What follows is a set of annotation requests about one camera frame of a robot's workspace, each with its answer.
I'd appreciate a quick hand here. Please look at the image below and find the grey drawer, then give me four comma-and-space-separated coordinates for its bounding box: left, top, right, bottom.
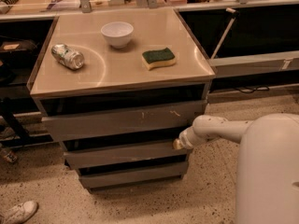
64, 140, 192, 169
78, 161, 189, 189
42, 101, 207, 141

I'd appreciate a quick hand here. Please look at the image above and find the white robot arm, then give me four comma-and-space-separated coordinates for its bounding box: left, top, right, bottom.
173, 113, 299, 224

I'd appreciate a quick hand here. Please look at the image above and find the grey top drawer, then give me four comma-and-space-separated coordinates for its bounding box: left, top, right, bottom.
42, 101, 207, 141

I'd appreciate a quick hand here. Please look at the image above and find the grey drawer cabinet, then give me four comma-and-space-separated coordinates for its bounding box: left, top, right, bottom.
26, 7, 217, 193

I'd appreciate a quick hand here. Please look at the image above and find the grey bottom drawer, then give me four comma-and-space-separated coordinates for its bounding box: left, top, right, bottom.
78, 161, 189, 189

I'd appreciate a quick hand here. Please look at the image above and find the green yellow sponge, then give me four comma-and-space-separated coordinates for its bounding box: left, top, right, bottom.
142, 48, 177, 70

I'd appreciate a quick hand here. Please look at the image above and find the white bowl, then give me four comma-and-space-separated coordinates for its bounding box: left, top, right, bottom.
101, 21, 134, 49

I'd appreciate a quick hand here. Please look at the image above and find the crushed silver can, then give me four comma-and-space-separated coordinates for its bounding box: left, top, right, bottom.
51, 44, 85, 70

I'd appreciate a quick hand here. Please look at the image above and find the white sneaker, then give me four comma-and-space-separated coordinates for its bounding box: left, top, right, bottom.
0, 201, 38, 224

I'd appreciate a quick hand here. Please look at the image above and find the black cable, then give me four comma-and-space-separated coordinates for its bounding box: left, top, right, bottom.
234, 85, 271, 94

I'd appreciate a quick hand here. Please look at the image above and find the white-handled stick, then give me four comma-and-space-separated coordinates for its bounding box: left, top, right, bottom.
210, 7, 238, 60

